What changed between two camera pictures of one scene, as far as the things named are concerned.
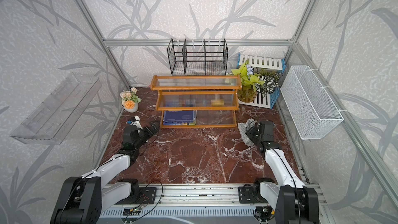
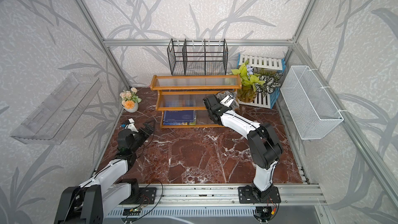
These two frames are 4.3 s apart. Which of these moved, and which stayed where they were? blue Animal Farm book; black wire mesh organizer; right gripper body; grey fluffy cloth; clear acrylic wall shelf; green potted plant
Moved: right gripper body; grey fluffy cloth
Stayed: clear acrylic wall shelf; blue Animal Farm book; black wire mesh organizer; green potted plant
